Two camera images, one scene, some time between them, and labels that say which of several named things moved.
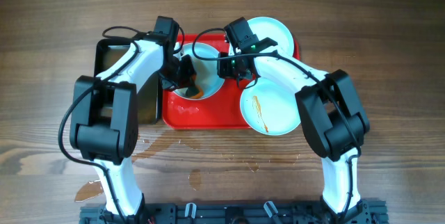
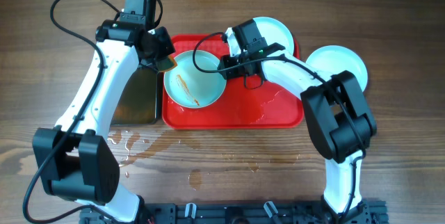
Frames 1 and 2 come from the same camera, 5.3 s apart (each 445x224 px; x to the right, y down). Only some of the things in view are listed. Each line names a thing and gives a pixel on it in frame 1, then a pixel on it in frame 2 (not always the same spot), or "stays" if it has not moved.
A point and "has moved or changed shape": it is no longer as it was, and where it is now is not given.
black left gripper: [183, 82] → [166, 48]
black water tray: [149, 97] stays
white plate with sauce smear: [270, 107] → [196, 81]
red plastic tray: [223, 111] stays
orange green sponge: [194, 92] has moved or changed shape
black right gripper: [223, 72] stays
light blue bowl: [204, 58] → [336, 59]
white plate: [272, 28] stays
